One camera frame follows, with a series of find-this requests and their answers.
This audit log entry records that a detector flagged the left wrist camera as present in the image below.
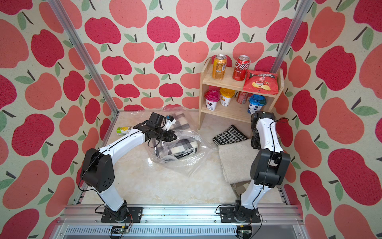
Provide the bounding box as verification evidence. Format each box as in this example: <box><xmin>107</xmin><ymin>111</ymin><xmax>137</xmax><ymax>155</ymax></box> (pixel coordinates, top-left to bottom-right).
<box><xmin>165</xmin><ymin>116</ymin><xmax>176</xmax><ymax>131</ymax></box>

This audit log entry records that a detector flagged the black white houndstooth scarf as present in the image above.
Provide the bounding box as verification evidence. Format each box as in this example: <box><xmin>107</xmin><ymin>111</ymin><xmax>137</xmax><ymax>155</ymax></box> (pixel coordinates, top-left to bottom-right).
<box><xmin>212</xmin><ymin>125</ymin><xmax>249</xmax><ymax>146</ymax></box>

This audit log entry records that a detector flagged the green white drink carton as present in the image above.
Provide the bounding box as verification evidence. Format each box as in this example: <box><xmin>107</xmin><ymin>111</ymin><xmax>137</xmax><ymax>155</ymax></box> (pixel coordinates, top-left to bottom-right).
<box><xmin>116</xmin><ymin>126</ymin><xmax>133</xmax><ymax>136</ymax></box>

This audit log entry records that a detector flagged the pink lid cup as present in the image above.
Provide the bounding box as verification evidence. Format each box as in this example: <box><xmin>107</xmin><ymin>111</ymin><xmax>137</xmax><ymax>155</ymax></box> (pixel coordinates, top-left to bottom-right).
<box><xmin>204</xmin><ymin>90</ymin><xmax>220</xmax><ymax>111</ymax></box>

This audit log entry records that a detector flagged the right aluminium corner post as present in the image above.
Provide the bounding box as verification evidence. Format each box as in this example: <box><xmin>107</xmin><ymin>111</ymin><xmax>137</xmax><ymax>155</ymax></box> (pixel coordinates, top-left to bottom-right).
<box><xmin>271</xmin><ymin>0</ymin><xmax>314</xmax><ymax>73</ymax></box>

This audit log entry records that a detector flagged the clear plastic vacuum bag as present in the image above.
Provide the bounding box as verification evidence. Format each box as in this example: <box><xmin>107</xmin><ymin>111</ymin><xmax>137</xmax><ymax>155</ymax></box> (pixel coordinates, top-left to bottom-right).
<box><xmin>132</xmin><ymin>107</ymin><xmax>213</xmax><ymax>177</ymax></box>

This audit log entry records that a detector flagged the red chips bag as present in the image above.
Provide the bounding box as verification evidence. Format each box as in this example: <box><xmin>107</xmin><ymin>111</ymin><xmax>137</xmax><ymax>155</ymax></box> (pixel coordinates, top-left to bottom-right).
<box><xmin>243</xmin><ymin>70</ymin><xmax>279</xmax><ymax>95</ymax></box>

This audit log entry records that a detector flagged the orange drink can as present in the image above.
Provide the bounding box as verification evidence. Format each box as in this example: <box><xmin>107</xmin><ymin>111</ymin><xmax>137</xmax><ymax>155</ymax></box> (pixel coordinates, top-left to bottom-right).
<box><xmin>212</xmin><ymin>54</ymin><xmax>227</xmax><ymax>80</ymax></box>

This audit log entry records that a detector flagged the wooden two-tier shelf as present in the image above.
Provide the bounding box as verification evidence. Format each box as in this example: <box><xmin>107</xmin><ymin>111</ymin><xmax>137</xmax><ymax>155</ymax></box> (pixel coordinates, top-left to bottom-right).
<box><xmin>198</xmin><ymin>57</ymin><xmax>285</xmax><ymax>130</ymax></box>

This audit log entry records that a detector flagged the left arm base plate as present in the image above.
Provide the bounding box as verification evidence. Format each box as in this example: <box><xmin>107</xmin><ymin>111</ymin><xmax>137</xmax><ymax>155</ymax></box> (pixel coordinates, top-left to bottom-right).
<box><xmin>100</xmin><ymin>206</ymin><xmax>143</xmax><ymax>224</ymax></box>

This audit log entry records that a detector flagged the blue lid cup on shelf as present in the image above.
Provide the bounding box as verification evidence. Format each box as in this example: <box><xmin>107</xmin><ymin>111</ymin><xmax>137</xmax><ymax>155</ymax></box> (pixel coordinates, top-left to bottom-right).
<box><xmin>247</xmin><ymin>94</ymin><xmax>266</xmax><ymax>114</ymax></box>

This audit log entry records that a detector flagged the left aluminium corner post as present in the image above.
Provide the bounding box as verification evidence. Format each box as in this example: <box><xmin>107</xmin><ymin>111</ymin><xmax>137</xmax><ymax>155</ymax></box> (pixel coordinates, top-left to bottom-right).
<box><xmin>48</xmin><ymin>0</ymin><xmax>119</xmax><ymax>116</ymax></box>

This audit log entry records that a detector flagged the yellow lid cup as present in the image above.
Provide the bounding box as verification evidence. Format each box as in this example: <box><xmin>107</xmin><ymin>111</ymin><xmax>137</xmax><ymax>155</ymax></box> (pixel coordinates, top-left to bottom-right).
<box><xmin>219</xmin><ymin>88</ymin><xmax>235</xmax><ymax>107</ymax></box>

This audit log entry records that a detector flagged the aluminium corner post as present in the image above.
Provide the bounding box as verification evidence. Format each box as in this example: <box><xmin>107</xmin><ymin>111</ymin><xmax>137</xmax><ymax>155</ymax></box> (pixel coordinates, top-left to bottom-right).
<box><xmin>48</xmin><ymin>0</ymin><xmax>119</xmax><ymax>116</ymax></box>
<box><xmin>271</xmin><ymin>0</ymin><xmax>314</xmax><ymax>73</ymax></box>

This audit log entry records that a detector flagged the red can lower shelf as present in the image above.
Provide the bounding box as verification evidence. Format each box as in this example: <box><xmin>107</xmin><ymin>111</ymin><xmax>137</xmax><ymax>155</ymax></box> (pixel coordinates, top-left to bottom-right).
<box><xmin>236</xmin><ymin>91</ymin><xmax>249</xmax><ymax>104</ymax></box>

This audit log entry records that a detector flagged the aluminium front rail frame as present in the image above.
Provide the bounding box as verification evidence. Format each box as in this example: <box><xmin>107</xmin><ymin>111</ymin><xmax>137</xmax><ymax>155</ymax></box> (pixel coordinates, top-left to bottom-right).
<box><xmin>49</xmin><ymin>204</ymin><xmax>309</xmax><ymax>239</ymax></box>

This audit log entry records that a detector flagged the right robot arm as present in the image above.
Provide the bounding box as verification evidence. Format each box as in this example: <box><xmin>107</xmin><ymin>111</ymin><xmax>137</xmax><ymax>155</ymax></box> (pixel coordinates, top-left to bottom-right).
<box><xmin>234</xmin><ymin>111</ymin><xmax>290</xmax><ymax>223</ymax></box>

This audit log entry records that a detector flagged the cream fuzzy scarf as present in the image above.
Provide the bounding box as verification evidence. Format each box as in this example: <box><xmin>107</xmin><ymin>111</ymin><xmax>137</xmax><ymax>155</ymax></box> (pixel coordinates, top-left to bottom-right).
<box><xmin>218</xmin><ymin>139</ymin><xmax>259</xmax><ymax>184</ymax></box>

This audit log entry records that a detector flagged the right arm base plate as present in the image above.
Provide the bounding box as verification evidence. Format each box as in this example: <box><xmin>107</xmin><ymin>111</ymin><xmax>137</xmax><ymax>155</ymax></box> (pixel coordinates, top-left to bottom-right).
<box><xmin>217</xmin><ymin>205</ymin><xmax>262</xmax><ymax>224</ymax></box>

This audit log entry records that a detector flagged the red cola can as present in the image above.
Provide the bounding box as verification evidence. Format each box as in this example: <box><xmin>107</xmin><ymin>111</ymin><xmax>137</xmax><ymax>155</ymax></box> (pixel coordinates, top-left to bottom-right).
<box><xmin>232</xmin><ymin>55</ymin><xmax>251</xmax><ymax>81</ymax></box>

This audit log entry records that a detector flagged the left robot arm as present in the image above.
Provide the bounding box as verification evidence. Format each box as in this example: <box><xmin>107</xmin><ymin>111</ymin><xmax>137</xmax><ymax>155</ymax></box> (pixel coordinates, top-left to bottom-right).
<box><xmin>80</xmin><ymin>113</ymin><xmax>177</xmax><ymax>223</ymax></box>

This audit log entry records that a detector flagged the cream grey plaid scarf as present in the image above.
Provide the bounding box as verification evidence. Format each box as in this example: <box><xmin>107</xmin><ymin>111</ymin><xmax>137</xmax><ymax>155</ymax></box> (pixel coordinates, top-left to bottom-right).
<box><xmin>154</xmin><ymin>112</ymin><xmax>198</xmax><ymax>161</ymax></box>

